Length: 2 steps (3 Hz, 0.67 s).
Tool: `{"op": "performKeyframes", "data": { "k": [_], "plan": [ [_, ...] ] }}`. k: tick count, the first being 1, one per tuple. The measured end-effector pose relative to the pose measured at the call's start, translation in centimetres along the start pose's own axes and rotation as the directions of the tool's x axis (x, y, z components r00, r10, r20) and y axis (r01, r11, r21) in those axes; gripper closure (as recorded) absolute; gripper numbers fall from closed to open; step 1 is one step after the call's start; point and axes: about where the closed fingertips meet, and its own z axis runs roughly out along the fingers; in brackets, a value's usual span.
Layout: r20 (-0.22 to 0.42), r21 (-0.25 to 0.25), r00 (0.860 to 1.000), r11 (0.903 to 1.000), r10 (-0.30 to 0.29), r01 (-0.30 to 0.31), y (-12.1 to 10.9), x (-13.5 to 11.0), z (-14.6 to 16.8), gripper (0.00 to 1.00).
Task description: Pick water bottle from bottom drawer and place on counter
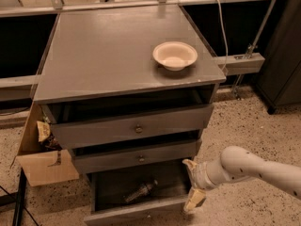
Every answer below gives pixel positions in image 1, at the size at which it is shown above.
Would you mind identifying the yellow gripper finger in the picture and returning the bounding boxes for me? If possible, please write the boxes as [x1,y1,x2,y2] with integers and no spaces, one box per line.
[182,159,198,175]
[183,187,206,212]

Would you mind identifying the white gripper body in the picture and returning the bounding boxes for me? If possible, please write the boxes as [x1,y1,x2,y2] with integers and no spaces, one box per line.
[192,163,216,190]

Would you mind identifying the clear plastic water bottle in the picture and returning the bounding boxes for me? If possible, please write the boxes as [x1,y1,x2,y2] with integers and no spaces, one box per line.
[123,180,158,203]

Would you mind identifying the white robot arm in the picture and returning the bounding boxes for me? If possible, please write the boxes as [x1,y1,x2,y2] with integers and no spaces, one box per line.
[182,146,301,212]

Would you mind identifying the grey bottom drawer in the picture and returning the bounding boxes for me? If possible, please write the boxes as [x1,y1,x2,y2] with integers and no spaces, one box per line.
[84,159,191,226]

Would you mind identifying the grey drawer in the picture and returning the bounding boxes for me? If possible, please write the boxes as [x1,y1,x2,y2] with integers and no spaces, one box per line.
[72,139,201,174]
[52,105,214,149]
[84,159,191,226]

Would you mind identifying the grey wooden drawer cabinet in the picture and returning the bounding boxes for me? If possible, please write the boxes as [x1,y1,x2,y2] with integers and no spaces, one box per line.
[34,6,225,173]

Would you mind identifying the grey middle drawer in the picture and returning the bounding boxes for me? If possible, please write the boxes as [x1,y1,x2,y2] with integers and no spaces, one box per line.
[72,139,201,174]

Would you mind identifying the grey top drawer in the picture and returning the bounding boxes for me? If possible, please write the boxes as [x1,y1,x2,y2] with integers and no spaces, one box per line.
[52,105,214,149]

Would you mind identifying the white paper bowl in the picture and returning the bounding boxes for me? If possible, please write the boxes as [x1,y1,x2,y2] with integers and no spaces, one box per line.
[152,41,198,72]

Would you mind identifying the dark cabinet at right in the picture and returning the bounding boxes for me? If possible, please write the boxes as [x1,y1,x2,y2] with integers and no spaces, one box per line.
[255,0,301,114]

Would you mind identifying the brown cardboard box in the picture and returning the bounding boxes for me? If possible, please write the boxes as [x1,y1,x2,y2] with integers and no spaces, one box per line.
[16,104,79,186]

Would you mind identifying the yellow snack bag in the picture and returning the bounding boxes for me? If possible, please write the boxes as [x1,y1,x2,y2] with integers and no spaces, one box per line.
[37,121,51,142]

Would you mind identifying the black stand leg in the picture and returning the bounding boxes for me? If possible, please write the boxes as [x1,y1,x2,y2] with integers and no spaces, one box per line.
[0,170,26,226]

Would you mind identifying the white cable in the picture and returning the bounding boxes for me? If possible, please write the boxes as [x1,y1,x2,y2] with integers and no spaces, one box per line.
[202,0,230,74]

